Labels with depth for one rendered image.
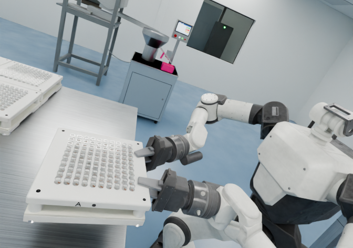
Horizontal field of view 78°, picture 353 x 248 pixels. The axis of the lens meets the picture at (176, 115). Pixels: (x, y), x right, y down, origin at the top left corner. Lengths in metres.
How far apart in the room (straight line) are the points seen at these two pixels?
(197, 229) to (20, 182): 0.70
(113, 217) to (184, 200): 0.17
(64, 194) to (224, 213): 0.39
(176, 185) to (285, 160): 0.38
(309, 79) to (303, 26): 1.45
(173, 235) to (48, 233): 0.58
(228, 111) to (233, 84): 5.10
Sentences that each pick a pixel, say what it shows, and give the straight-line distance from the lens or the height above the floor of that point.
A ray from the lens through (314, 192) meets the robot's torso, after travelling 0.75.
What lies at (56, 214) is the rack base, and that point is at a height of 0.99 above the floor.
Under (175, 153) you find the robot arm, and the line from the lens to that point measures 0.72.
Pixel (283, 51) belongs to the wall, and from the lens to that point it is 6.37.
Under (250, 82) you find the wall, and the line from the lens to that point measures 6.22.
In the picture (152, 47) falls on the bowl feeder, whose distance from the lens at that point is 2.96.
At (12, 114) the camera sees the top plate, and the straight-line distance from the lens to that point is 0.94.
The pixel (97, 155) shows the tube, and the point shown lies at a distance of 0.60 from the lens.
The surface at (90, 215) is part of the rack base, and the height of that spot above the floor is 0.99.
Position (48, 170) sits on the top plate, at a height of 1.04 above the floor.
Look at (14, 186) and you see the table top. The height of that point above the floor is 0.85.
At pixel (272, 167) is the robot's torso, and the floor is 1.11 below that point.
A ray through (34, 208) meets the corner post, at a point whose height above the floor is 1.00.
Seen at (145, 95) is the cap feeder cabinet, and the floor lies 0.38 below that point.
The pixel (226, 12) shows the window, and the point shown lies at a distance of 5.76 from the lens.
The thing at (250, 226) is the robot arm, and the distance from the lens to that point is 0.60.
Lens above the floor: 1.42
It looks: 23 degrees down
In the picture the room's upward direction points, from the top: 23 degrees clockwise
